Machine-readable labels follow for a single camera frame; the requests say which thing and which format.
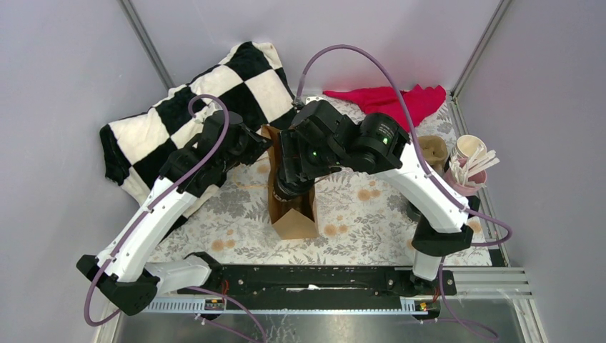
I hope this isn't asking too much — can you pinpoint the floral patterned table mat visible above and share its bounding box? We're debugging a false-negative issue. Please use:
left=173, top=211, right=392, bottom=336
left=134, top=93, right=493, bottom=267

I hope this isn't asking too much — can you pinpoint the brown paper bag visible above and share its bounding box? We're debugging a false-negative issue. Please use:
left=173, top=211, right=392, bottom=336
left=261, top=125, right=319, bottom=240

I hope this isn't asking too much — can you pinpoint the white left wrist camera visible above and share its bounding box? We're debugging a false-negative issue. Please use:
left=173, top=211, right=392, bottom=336
left=193, top=102, right=224, bottom=124

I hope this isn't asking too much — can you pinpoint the black white checkered blanket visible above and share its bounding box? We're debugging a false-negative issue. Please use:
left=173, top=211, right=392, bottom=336
left=99, top=41, right=296, bottom=203

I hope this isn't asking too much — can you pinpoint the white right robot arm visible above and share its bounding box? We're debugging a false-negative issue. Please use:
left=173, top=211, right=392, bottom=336
left=273, top=99, right=472, bottom=294

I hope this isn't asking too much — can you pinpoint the red cloth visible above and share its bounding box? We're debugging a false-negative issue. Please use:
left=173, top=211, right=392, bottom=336
left=323, top=84, right=447, bottom=132

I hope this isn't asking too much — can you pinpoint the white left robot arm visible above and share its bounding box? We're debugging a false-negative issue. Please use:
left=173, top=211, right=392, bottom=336
left=76, top=111, right=272, bottom=316

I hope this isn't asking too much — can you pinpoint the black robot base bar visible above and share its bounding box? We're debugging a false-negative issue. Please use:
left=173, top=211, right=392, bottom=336
left=195, top=252, right=457, bottom=312

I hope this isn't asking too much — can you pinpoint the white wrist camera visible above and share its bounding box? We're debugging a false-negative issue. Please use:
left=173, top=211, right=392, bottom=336
left=193, top=102, right=224, bottom=124
left=303, top=96, right=326, bottom=106

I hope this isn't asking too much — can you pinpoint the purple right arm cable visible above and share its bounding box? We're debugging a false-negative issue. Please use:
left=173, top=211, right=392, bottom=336
left=293, top=44, right=514, bottom=343

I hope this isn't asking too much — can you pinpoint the pink straw holder cup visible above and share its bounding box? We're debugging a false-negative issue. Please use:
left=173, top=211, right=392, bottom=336
left=444, top=164, right=487, bottom=197

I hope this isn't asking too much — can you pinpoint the brown cardboard cup carrier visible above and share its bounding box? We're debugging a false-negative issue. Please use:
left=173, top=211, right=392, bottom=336
left=418, top=135, right=448, bottom=176

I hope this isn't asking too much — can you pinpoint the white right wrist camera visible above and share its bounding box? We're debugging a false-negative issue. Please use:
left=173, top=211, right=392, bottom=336
left=303, top=96, right=326, bottom=106

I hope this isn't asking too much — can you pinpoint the black paper coffee cup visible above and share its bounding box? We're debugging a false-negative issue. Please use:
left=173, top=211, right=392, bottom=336
left=406, top=202, right=422, bottom=222

